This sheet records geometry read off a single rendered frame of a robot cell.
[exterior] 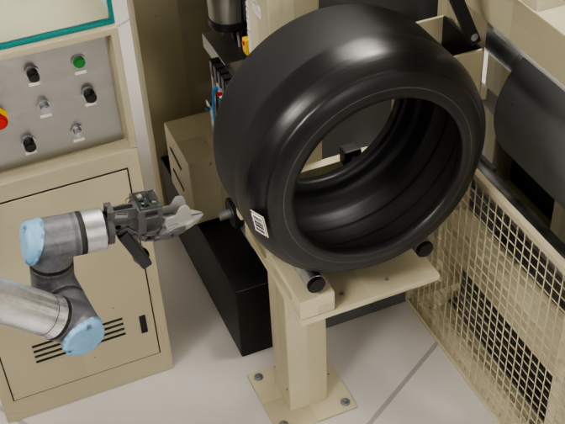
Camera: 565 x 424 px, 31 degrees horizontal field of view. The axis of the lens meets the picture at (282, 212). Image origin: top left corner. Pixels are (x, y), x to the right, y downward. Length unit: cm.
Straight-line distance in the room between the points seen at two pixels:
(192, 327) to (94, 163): 93
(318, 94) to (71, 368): 154
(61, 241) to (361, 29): 74
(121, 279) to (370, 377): 87
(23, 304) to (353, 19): 87
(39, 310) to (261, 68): 66
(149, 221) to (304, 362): 110
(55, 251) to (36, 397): 129
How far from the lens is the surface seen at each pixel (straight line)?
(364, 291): 243
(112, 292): 306
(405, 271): 249
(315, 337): 301
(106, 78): 270
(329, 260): 223
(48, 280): 211
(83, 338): 204
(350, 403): 323
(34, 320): 197
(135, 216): 209
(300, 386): 314
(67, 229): 206
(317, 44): 206
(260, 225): 210
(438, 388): 330
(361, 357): 337
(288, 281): 237
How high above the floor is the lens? 251
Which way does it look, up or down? 40 degrees down
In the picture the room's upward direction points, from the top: 3 degrees counter-clockwise
